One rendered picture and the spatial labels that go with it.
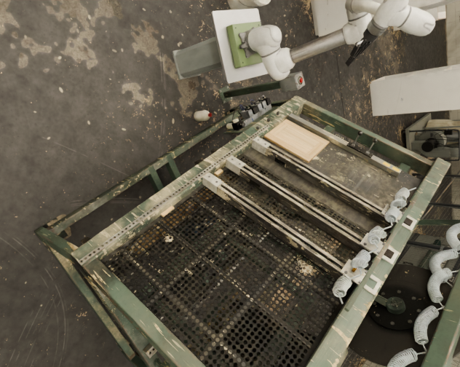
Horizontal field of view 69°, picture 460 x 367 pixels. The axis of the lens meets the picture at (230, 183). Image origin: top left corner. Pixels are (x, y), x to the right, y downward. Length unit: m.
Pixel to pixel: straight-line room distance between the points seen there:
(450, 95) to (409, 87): 0.58
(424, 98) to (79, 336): 5.48
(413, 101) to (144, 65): 4.37
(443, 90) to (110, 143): 4.80
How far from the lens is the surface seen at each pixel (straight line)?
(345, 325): 1.76
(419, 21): 2.00
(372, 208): 2.28
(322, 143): 2.69
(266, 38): 2.53
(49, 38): 2.83
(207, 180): 2.16
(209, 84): 3.47
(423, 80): 6.07
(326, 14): 4.93
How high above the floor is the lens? 2.62
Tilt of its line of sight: 47 degrees down
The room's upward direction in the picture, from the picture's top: 96 degrees clockwise
